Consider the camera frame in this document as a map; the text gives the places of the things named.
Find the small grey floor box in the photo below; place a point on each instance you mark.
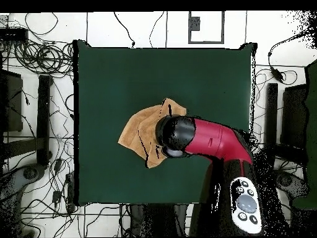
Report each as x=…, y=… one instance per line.
x=195, y=23

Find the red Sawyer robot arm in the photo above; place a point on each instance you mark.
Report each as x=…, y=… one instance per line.
x=213, y=138

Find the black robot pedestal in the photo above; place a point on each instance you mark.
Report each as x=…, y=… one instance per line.
x=158, y=220

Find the dark flat panel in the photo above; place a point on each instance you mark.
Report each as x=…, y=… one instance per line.
x=12, y=104
x=294, y=116

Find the black stand bar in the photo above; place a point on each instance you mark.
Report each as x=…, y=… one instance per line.
x=44, y=119
x=272, y=111

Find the tan terry towel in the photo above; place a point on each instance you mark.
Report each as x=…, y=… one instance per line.
x=138, y=133

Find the grey square floor frame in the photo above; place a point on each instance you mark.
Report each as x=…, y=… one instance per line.
x=205, y=42

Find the dark swivel chair base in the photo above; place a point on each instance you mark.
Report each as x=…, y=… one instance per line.
x=287, y=181
x=29, y=173

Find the dark green table cloth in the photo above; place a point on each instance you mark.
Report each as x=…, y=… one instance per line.
x=123, y=74

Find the black electronics box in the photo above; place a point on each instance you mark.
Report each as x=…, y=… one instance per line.
x=13, y=34

